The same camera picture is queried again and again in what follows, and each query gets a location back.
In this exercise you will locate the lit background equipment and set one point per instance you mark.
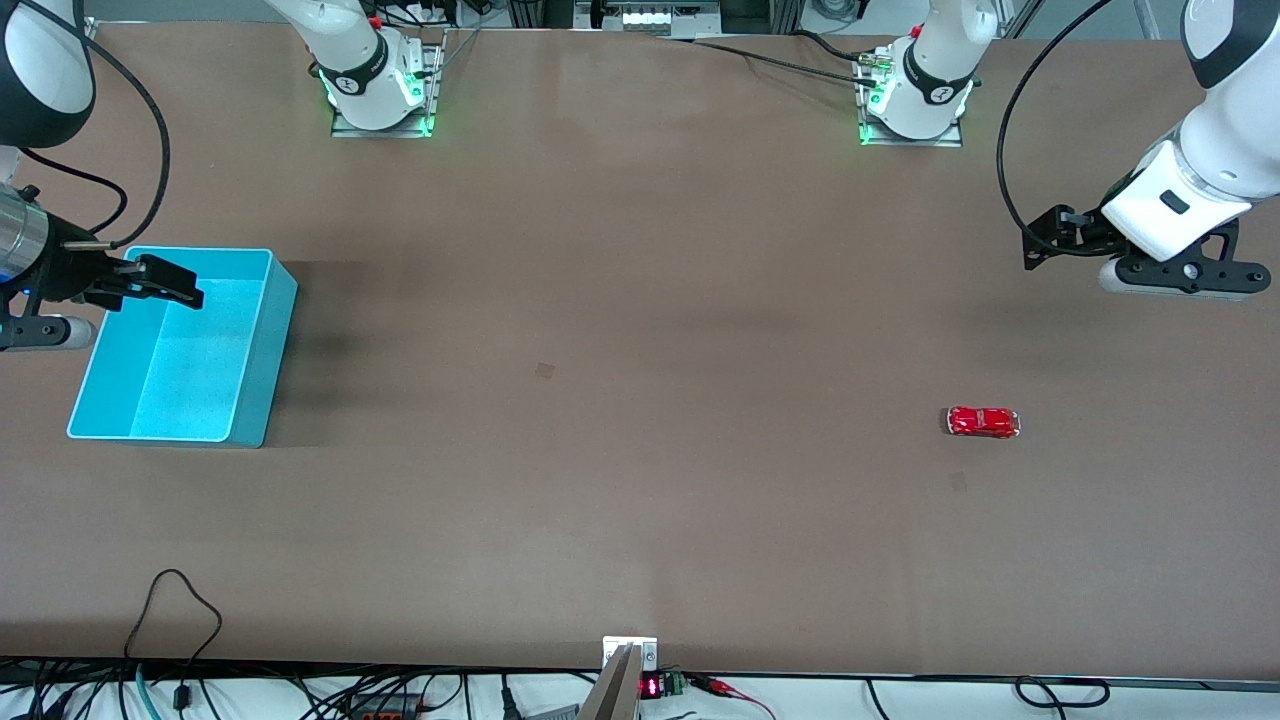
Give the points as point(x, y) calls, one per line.
point(650, 15)

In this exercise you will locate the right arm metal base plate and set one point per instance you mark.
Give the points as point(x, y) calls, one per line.
point(432, 90)

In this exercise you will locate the blue plastic storage box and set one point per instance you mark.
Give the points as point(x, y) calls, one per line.
point(180, 380)

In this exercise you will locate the aluminium camera mount bar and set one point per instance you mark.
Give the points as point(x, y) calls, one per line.
point(615, 695)

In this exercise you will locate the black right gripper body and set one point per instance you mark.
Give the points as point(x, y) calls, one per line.
point(68, 273)

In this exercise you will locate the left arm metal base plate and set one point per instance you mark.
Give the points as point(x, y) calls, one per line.
point(950, 138)

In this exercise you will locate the red beetle toy car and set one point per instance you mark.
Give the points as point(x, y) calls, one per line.
point(982, 422)

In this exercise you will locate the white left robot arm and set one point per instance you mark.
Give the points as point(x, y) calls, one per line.
point(1235, 120)

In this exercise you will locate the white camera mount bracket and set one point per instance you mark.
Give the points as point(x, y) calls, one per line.
point(612, 648)

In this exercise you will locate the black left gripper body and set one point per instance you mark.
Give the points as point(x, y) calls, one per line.
point(1083, 234)

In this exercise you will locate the red digit display module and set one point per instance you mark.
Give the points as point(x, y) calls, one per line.
point(652, 687)

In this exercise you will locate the black orange power strip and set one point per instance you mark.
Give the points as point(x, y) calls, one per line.
point(385, 712)

